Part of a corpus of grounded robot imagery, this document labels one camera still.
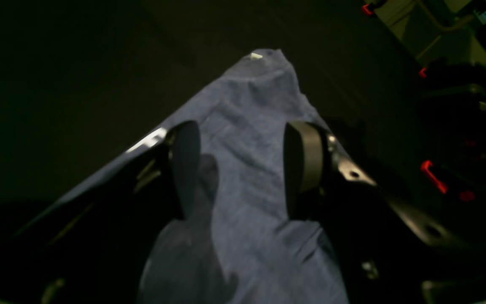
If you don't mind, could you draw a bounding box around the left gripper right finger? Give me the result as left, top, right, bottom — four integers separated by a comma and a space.
283, 122, 486, 304

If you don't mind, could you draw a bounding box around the black table cloth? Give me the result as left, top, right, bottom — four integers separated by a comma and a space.
0, 0, 437, 254

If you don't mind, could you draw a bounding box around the red clamp top right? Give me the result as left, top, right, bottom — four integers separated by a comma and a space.
420, 160, 477, 203

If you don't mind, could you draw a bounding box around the light blue t-shirt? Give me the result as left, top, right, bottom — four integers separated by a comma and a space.
33, 49, 349, 304

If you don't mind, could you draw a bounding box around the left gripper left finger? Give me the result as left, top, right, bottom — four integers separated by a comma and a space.
24, 121, 201, 304

